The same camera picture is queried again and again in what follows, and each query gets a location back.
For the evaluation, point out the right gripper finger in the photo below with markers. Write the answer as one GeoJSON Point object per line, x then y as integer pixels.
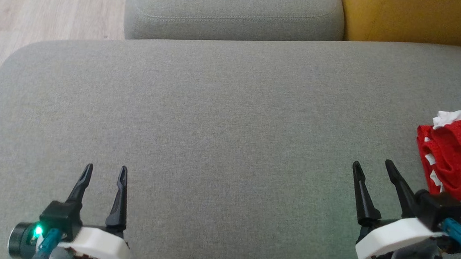
{"type": "Point", "coordinates": [406, 197]}
{"type": "Point", "coordinates": [366, 202]}

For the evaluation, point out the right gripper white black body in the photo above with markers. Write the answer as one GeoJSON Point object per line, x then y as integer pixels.
{"type": "Point", "coordinates": [394, 239]}

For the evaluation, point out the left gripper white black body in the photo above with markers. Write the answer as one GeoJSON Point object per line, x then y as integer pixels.
{"type": "Point", "coordinates": [102, 245]}

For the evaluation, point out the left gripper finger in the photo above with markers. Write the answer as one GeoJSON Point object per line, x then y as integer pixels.
{"type": "Point", "coordinates": [80, 187]}
{"type": "Point", "coordinates": [119, 203]}

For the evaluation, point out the large grey sofa ottoman cushion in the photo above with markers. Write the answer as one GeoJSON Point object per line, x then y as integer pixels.
{"type": "Point", "coordinates": [214, 124]}

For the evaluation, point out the large yellow sofa back cushion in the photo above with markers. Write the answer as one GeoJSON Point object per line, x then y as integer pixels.
{"type": "Point", "coordinates": [412, 16]}

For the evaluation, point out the grey sofa seat cushion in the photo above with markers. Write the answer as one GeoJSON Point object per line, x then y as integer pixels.
{"type": "Point", "coordinates": [231, 10]}

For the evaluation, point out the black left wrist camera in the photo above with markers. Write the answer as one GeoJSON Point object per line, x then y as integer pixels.
{"type": "Point", "coordinates": [61, 217]}

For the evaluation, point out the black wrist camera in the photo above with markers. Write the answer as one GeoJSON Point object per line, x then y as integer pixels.
{"type": "Point", "coordinates": [440, 210]}
{"type": "Point", "coordinates": [61, 217]}

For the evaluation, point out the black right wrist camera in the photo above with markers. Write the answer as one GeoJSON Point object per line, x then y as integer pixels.
{"type": "Point", "coordinates": [440, 210]}

